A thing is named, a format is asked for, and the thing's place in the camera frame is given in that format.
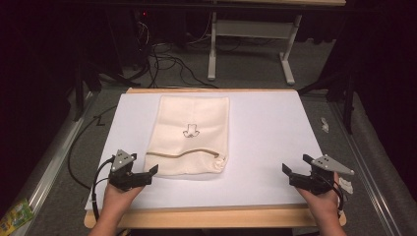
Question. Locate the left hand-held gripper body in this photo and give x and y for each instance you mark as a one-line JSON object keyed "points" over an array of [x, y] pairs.
{"points": [[123, 178]]}

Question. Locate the black metal stand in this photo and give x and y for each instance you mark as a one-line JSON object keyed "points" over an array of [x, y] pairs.
{"points": [[80, 98], [348, 108]]}

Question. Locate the white metal desk frame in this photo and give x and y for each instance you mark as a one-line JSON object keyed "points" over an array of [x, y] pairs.
{"points": [[252, 29]]}

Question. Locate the person's right hand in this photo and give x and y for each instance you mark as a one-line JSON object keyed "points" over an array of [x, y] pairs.
{"points": [[323, 203]]}

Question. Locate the crumpled white paper scrap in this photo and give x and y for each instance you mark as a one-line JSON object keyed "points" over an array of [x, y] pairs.
{"points": [[346, 185]]}

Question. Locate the person's left hand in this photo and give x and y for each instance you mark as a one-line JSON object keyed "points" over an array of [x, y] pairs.
{"points": [[116, 200]]}

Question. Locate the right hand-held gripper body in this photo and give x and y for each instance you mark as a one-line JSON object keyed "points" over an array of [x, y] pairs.
{"points": [[316, 182]]}

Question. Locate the yellow green snack packet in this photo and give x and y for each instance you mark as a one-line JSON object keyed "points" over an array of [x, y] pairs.
{"points": [[14, 216]]}

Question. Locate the aluminium floor rail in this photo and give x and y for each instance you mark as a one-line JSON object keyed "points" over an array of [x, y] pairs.
{"points": [[49, 170], [370, 183]]}

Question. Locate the small white paper scrap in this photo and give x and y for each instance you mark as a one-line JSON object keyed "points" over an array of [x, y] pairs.
{"points": [[324, 125]]}

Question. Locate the white table mat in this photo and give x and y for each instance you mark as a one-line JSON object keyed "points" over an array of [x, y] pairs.
{"points": [[262, 137]]}

